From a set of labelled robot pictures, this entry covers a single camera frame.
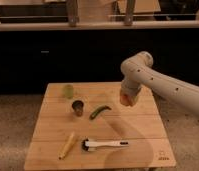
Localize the red orange apple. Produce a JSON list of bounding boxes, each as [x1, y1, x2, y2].
[[120, 94, 134, 106]]

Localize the white black dish brush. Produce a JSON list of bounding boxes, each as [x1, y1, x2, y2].
[[82, 139, 129, 151]]

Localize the dark metal cup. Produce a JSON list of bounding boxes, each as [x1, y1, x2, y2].
[[72, 100, 84, 116]]

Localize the yellow corn cob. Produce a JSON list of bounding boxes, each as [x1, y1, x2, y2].
[[58, 132, 77, 160]]

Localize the left metal post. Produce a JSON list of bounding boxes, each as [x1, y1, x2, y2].
[[66, 0, 79, 27]]

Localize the wooden shelf rail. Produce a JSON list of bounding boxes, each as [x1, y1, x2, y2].
[[0, 20, 199, 31]]

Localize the metal post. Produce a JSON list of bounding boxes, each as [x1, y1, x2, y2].
[[66, 0, 79, 27], [124, 0, 136, 26]]

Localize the green plastic cup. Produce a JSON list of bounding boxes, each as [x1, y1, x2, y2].
[[63, 84, 74, 99]]

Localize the right metal post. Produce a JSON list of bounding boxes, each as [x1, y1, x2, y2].
[[124, 0, 136, 26]]

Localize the green chili pepper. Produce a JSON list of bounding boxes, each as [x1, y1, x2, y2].
[[89, 105, 112, 120]]

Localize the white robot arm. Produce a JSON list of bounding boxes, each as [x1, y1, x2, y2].
[[120, 51, 199, 116]]

